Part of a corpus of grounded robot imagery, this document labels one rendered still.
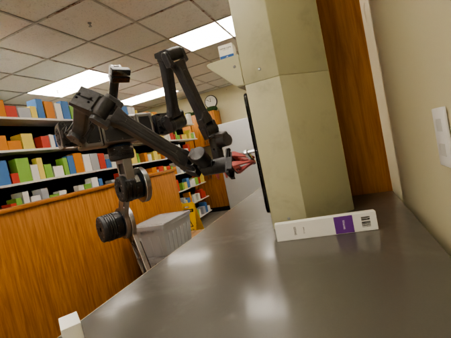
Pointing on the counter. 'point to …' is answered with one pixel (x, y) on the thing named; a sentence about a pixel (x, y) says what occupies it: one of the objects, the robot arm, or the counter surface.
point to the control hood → (229, 70)
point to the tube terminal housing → (292, 108)
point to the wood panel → (354, 96)
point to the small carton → (227, 50)
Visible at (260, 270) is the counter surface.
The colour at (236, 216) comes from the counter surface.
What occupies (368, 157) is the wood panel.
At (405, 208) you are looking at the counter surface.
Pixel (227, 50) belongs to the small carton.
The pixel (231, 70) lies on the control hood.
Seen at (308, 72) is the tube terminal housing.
